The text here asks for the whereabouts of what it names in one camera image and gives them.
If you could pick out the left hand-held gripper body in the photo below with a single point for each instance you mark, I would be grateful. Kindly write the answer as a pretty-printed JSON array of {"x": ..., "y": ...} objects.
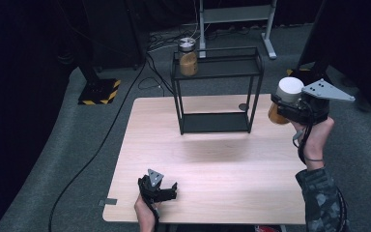
[{"x": 153, "y": 190}]

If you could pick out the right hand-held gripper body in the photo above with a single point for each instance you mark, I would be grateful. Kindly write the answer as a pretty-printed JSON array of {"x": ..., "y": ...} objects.
[{"x": 314, "y": 103}]

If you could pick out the white lid amber jar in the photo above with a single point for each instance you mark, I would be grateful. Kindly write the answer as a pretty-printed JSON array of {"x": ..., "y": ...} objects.
[{"x": 288, "y": 92}]

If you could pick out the black metal shelf rack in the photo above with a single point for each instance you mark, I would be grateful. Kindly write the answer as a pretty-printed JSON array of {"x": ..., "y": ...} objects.
[{"x": 219, "y": 69}]

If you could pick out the silver lid glass jar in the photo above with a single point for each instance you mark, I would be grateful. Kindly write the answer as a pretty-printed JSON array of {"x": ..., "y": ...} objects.
[{"x": 188, "y": 59}]

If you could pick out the person's left hand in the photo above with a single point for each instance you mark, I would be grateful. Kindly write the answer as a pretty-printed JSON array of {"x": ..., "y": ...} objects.
[{"x": 146, "y": 214}]

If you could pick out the person's right hand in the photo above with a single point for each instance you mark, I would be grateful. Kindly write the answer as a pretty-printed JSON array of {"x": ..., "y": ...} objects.
[{"x": 317, "y": 141}]

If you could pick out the round grey table grommet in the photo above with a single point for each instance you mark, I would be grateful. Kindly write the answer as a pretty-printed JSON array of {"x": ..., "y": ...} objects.
[{"x": 243, "y": 106}]

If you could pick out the black stand with striped base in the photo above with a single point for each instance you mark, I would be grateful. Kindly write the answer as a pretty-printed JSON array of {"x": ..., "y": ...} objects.
[
  {"x": 98, "y": 90},
  {"x": 315, "y": 64}
]

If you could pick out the grey tape strip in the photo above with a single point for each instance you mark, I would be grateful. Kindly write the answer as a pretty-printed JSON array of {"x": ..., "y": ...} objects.
[{"x": 108, "y": 202}]

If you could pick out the red object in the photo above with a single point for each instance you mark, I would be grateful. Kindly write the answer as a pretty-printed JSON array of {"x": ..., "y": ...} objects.
[{"x": 267, "y": 229}]

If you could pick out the grey metal stand frame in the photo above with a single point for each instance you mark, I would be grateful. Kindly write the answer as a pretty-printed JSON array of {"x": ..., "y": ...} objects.
[{"x": 235, "y": 14}]

